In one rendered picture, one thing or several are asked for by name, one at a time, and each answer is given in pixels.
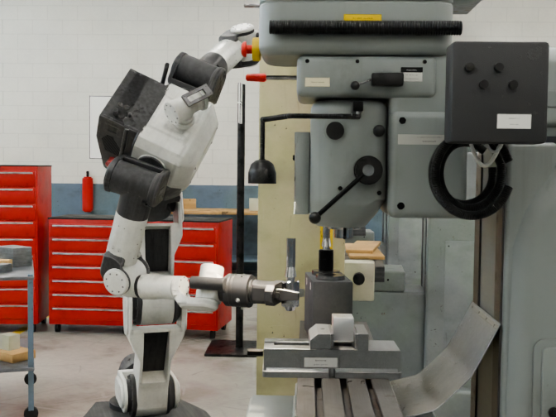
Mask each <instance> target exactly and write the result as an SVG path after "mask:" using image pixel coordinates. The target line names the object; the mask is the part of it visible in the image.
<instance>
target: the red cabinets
mask: <svg viewBox="0 0 556 417"><path fill-rule="evenodd" d="M51 167H52V165H0V246H6V245H18V246H25V247H31V252H32V260H33V267H34V280H33V332H35V331H36V324H39V323H40V322H41V323H42V324H45V323H46V318H47V317H48V316H49V324H55V331H56V332H60V330H61V324H78V325H110V326H123V305H122V299H123V296H122V295H112V294H111V293H109V292H108V290H107V289H106V287H105V285H104V283H103V278H102V276H101V274H100V267H101V264H102V260H103V254H104V253H105V252H106V250H107V246H108V240H109V237H110V233H111V230H112V226H113V220H114V217H115V215H98V214H66V215H60V216H55V217H51ZM232 220H233V218H213V217H184V221H183V222H182V228H183V236H182V238H181V240H180V244H179V246H178V248H177V250H176V252H175V261H174V276H186V277H187V279H188V281H189V279H190V277H191V276H199V272H200V267H201V265H202V264H204V263H211V264H216V265H219V266H222V267H223V268H224V272H223V277H225V276H226V275H227V274H232ZM231 320H232V306H226V305H225V304H224V303H223V302H222V303H221V304H219V305H218V309H217V310H215V311H213V312H208V311H192V310H187V329H189V330H206V331H210V335H209V337H210V338H211V339H215V331H218V330H219V329H222V330H225V329H226V324H227V323H228V322H229V321H231ZM0 324H28V307H27V280H0Z"/></svg>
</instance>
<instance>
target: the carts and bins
mask: <svg viewBox="0 0 556 417"><path fill-rule="evenodd" d="M0 280H27V307H28V338H20V334H19V333H11V332H10V333H1V334H0V373H4V372H17V371H28V373H27V374H26V375H25V377H24V381H25V383H26V384H27V385H28V407H27V408H26V409H25V410H24V417H37V416H38V409H37V408H36V407H35V406H34V384H35V383H36V374H35V373H34V371H35V362H34V358H36V350H34V337H33V280H34V267H33V260H32V252H31V247H25V246H18V245H6V246H0Z"/></svg>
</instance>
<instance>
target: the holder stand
mask: <svg viewBox="0 0 556 417"><path fill-rule="evenodd" d="M352 286H353V283H352V281H351V280H349V279H348V278H347V277H346V276H345V275H344V274H343V273H342V272H340V270H337V269H333V271H319V269H313V270H312V272H305V294H304V329H305V330H306V332H307V334H308V335H309V329H310V328H312V327H313V326H314V325H315V324H331V325H332V314H352Z"/></svg>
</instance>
